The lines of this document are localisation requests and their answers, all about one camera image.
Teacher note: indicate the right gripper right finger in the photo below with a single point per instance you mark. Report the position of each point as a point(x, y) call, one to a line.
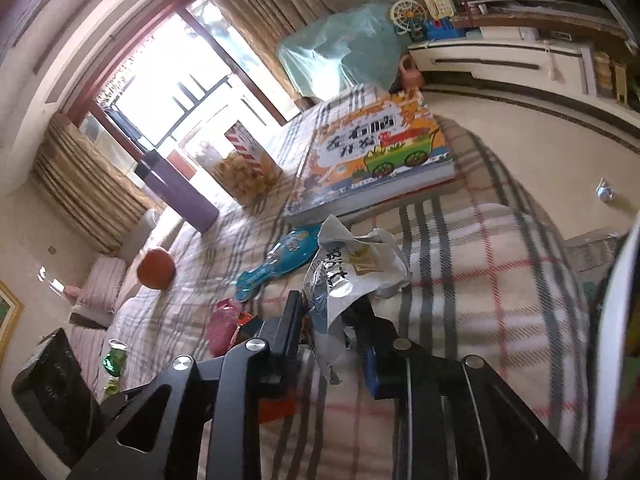
point(455, 419)

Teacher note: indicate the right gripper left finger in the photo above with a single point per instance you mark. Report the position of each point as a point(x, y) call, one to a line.
point(156, 431)

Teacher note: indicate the blue white wrapper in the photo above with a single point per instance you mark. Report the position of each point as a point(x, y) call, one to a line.
point(346, 268)

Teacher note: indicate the blue cheese stick wrapper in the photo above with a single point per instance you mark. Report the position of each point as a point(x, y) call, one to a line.
point(291, 252)

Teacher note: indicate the white rim trash bin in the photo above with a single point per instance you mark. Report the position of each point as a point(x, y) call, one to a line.
point(608, 356)

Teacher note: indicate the pink striped sofa cushion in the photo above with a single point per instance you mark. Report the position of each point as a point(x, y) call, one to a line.
point(103, 283)

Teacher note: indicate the plaid tablecloth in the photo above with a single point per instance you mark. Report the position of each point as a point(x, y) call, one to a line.
point(488, 277)

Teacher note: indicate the red apple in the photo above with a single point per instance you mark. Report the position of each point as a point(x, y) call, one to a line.
point(157, 269)

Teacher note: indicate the left beige curtain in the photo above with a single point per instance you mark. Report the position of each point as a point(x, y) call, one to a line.
point(94, 197)

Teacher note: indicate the purple thermos bottle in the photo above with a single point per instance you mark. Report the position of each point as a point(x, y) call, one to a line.
point(179, 194)

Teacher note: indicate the clear jar of biscuits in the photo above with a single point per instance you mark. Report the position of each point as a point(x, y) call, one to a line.
point(247, 172)

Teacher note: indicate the colourful children's book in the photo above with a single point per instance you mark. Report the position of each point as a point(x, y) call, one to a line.
point(387, 149)

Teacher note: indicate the pink toy kettle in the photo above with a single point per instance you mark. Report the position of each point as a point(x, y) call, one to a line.
point(411, 78)

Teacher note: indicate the white TV cabinet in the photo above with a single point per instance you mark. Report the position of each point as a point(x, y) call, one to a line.
point(529, 59)

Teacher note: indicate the teal plastic covered furniture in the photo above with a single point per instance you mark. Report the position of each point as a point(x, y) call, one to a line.
point(358, 46)

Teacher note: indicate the toy ferris wheel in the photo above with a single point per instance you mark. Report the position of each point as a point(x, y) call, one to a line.
point(408, 18)

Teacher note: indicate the yellow toy telephone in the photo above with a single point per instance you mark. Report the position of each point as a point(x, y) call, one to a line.
point(440, 9)

